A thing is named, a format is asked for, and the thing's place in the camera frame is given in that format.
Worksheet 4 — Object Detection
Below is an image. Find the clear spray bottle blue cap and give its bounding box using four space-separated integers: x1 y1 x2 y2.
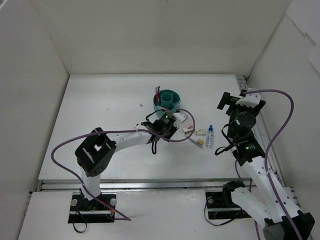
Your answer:
205 124 214 149

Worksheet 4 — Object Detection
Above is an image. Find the blue pen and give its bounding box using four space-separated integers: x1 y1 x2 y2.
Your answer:
158 89 161 106

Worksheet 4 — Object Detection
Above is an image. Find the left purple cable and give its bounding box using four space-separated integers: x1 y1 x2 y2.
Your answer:
51 108 197 222

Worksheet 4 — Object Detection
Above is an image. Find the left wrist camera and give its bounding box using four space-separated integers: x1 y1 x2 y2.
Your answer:
173 112 188 128

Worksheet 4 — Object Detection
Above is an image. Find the teal round organizer container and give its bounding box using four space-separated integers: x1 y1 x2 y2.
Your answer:
152 88 181 114

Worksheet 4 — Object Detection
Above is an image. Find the purple pen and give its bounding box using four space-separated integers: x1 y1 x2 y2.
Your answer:
188 138 205 149

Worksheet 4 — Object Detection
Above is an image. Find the aluminium rail right side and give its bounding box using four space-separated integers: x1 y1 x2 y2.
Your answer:
235 74 300 207

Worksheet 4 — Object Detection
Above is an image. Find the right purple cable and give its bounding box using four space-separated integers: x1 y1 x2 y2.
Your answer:
234 89 305 240

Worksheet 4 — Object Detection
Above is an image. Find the small white eraser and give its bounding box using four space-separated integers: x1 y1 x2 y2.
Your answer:
194 128 206 136

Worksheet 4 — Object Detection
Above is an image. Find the aluminium rail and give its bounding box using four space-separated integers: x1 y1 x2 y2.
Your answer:
37 178 253 191
235 74 300 207

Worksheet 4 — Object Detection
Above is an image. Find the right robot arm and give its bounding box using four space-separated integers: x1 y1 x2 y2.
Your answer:
217 88 315 240

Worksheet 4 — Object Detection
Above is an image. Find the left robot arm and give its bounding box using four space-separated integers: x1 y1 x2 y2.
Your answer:
75 112 187 210

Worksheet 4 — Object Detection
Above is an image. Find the red pen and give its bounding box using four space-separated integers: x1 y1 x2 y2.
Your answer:
155 86 160 106

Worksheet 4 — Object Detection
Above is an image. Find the small yellow staple box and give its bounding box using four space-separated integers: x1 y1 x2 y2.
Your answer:
197 139 204 146

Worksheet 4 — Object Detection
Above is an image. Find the purple cable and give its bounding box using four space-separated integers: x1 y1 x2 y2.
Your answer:
51 108 197 222
234 89 305 240

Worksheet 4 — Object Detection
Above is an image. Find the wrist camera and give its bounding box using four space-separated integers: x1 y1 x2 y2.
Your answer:
173 112 188 128
235 88 261 108

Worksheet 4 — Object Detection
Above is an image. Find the pink white stapler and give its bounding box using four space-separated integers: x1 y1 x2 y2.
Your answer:
182 124 195 135

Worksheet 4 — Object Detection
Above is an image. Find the aluminium rail front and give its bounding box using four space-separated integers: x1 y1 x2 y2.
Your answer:
37 178 253 191

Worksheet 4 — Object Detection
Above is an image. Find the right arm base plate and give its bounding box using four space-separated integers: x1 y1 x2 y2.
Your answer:
205 191 251 220

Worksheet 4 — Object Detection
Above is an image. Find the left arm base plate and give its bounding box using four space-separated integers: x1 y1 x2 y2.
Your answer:
68 193 114 224

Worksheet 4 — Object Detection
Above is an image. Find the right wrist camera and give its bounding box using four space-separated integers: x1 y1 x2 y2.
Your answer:
235 88 261 108

